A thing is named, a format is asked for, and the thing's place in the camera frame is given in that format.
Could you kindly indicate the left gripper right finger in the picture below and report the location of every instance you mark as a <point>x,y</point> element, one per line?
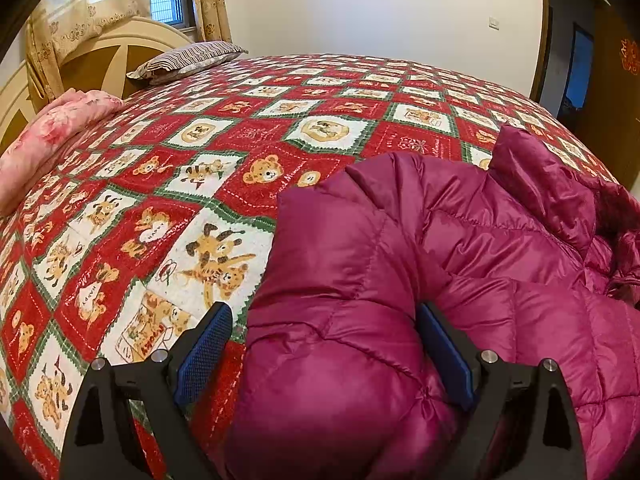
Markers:
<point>519,420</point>

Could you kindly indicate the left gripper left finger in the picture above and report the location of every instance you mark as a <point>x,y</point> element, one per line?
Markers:
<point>100,440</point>

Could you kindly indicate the magenta puffer down jacket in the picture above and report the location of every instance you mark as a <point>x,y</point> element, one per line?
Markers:
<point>351,369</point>

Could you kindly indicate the red bear patchwork bedspread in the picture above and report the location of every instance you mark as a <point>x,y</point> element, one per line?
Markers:
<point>169,206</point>

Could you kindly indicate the brown wooden door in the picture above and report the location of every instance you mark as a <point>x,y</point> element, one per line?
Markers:
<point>609,120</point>

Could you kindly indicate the pink floral quilt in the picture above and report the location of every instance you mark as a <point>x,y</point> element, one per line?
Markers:
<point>44,140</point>

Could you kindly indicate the red double happiness decal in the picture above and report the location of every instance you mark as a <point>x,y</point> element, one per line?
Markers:
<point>630,56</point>

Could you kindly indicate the cream wooden headboard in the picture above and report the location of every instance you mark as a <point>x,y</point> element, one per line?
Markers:
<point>100,63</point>

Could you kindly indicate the striped pillow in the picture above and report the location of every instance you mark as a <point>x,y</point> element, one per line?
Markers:
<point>185,61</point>

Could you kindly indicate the beige embroidered curtain left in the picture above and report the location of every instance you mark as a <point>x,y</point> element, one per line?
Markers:
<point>56,28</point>

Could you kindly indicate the beige embroidered curtain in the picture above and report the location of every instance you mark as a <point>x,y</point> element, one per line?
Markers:
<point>211,19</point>
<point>56,28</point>

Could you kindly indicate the beige embroidered curtain right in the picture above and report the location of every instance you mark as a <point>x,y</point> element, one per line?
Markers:
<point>211,19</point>

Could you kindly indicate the white wall switch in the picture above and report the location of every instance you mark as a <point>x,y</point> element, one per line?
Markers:
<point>494,22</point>

